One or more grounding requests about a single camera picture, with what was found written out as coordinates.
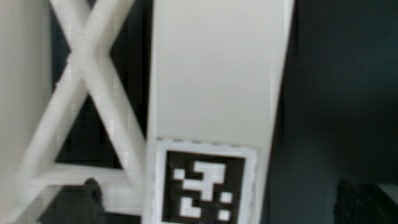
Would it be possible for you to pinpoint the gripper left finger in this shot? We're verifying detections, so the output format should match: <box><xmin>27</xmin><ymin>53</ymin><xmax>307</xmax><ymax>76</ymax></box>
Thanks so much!
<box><xmin>37</xmin><ymin>178</ymin><xmax>107</xmax><ymax>224</ymax></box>

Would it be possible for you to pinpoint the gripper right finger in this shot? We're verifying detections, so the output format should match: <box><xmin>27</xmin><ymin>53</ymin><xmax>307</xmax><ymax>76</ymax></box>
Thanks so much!
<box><xmin>334</xmin><ymin>180</ymin><xmax>398</xmax><ymax>224</ymax></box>

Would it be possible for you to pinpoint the white chair back frame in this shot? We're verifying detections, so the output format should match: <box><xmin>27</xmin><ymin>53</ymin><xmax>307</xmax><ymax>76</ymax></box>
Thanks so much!
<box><xmin>0</xmin><ymin>0</ymin><xmax>295</xmax><ymax>224</ymax></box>

